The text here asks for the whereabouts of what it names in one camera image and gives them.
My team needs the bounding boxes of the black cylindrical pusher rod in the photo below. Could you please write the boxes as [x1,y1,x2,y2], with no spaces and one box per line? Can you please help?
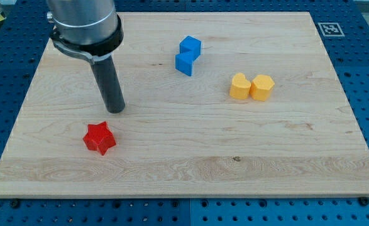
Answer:
[91,56,125,114]

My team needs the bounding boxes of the red star block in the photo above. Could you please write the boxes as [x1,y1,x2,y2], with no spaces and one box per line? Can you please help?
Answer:
[83,121,117,156]

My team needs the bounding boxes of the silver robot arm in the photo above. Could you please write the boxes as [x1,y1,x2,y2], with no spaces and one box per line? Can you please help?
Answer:
[47,0,125,114]

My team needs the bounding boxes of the blue triangular block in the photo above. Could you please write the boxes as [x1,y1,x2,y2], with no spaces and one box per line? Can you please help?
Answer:
[175,51,194,77]

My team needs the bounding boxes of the blue cube block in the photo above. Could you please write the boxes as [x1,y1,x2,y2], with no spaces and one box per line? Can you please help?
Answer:
[179,36,202,60]

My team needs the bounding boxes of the yellow heart block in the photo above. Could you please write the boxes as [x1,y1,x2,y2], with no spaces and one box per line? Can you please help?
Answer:
[229,73,251,100]

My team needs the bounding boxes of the light wooden board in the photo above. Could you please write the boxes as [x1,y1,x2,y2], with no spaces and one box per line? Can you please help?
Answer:
[0,12,369,199]

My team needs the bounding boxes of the yellow hexagon block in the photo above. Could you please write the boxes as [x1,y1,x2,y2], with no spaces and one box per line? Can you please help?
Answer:
[250,74,275,101]

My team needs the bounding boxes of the black bolt front left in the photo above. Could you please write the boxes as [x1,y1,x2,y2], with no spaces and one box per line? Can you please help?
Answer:
[9,199,20,209]

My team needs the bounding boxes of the black bolt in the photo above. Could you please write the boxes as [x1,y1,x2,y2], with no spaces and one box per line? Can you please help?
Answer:
[358,196,369,207]
[9,199,20,209]

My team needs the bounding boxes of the white fiducial marker tag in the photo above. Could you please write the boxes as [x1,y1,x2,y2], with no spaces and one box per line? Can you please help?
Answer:
[318,22,344,37]

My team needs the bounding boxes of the black bolt front right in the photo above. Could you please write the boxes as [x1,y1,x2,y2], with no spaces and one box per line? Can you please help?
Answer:
[358,196,369,207]

